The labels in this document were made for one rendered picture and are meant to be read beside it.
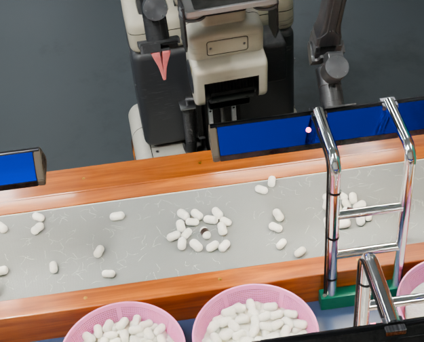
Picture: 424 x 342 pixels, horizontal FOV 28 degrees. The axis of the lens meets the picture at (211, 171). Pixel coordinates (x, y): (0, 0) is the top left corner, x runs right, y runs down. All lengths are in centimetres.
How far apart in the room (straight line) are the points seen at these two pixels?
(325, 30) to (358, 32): 201
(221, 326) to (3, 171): 57
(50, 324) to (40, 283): 11
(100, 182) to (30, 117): 159
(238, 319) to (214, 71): 87
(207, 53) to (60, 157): 119
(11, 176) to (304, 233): 70
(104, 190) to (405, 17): 236
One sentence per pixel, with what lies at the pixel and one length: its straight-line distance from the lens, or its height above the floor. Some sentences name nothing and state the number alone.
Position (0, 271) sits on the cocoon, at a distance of 205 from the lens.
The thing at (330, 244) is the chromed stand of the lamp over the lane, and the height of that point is 88.
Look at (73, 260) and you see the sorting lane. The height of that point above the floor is 74.
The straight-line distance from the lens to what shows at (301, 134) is 178.
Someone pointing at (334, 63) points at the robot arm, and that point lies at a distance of 205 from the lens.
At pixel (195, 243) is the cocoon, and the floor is 76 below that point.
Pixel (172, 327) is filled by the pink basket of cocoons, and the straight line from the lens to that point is 186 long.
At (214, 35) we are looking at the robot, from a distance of 245.
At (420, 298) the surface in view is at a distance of 163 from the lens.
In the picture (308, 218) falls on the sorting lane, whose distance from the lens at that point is 208.
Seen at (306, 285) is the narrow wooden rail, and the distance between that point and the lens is 194.
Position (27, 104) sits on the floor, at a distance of 383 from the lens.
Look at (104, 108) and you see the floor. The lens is 370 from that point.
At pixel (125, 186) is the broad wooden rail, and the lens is 217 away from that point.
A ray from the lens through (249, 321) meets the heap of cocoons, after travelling 189.
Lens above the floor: 222
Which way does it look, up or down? 42 degrees down
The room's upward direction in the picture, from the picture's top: 5 degrees counter-clockwise
